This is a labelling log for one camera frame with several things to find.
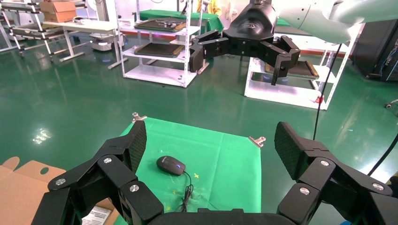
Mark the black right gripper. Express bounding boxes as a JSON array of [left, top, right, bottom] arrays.
[[189, 0, 301, 86]]

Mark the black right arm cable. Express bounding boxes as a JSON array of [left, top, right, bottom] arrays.
[[312, 43, 343, 141]]

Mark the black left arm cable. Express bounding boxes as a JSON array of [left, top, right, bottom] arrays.
[[367, 133, 398, 177]]

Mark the green table cloth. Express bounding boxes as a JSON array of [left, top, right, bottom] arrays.
[[119, 117, 262, 215]]

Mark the white metal shelf rack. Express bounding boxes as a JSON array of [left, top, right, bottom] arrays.
[[244, 23, 364, 111], [114, 0, 209, 89]]

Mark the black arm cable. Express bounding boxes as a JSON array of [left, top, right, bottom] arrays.
[[312, 43, 343, 141], [367, 133, 398, 177]]

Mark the white printed paper sheet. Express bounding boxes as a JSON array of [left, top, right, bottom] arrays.
[[81, 206, 112, 225]]

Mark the black flat tray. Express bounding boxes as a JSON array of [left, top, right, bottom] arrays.
[[134, 42, 185, 59], [134, 18, 187, 33], [266, 60, 320, 78]]

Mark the black and white pipe rack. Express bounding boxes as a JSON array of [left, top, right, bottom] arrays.
[[0, 0, 88, 63]]

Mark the person in yellow jacket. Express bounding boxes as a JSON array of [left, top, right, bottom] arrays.
[[196, 0, 222, 16]]

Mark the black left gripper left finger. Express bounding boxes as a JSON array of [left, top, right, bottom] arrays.
[[31, 120, 164, 225]]

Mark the silver metal binder clip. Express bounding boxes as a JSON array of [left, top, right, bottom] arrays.
[[248, 136, 267, 149], [131, 112, 148, 124]]

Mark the open brown cardboard box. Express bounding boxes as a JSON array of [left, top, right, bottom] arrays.
[[0, 157, 120, 225]]

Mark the black equipment cabinet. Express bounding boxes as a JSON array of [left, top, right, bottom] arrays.
[[351, 20, 398, 82]]

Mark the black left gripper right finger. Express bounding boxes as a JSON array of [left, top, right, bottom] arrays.
[[274, 121, 398, 225]]

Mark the green covered table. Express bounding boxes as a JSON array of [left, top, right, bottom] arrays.
[[138, 9, 224, 33]]

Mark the black caster wheel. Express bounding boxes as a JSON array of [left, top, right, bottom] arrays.
[[385, 99, 398, 117]]

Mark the white work table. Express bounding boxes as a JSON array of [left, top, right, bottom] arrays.
[[42, 20, 128, 69]]

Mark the closed brown cardboard box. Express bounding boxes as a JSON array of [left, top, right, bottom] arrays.
[[39, 0, 77, 23]]

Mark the white machine base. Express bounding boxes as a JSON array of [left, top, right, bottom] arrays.
[[90, 32, 125, 52]]

